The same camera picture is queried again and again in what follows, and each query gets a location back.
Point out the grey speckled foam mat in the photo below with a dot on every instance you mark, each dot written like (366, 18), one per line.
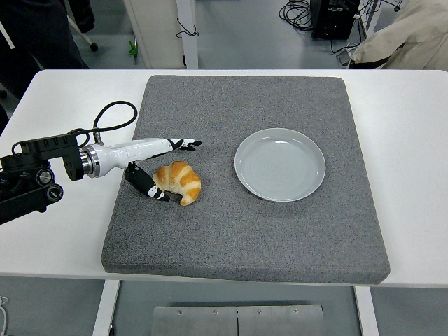
(210, 231)

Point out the golden brown croissant bread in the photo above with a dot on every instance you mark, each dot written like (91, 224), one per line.
(185, 182)

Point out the black computer case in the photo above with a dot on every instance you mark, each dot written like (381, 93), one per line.
(332, 21)

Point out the beige cloth cover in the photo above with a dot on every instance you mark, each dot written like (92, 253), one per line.
(413, 38)

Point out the white desk leg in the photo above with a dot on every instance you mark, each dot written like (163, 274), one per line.
(371, 17)

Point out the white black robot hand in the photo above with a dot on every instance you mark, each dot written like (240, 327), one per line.
(133, 150)

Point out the person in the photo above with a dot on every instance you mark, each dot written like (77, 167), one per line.
(35, 35)

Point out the grey power strip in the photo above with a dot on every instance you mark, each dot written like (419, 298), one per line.
(344, 59)

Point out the white cabinet panel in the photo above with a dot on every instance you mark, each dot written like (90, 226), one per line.
(154, 28)

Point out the white square column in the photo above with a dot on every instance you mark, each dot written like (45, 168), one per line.
(190, 52)

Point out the white table leg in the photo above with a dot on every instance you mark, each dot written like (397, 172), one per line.
(367, 311)
(105, 308)

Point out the small green object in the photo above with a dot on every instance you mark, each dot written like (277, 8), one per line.
(133, 49)

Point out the grey round plate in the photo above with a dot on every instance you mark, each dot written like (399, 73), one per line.
(280, 168)

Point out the white chair base with caster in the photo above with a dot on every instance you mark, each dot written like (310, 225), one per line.
(84, 34)

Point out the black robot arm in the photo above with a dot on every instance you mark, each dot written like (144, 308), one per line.
(45, 147)

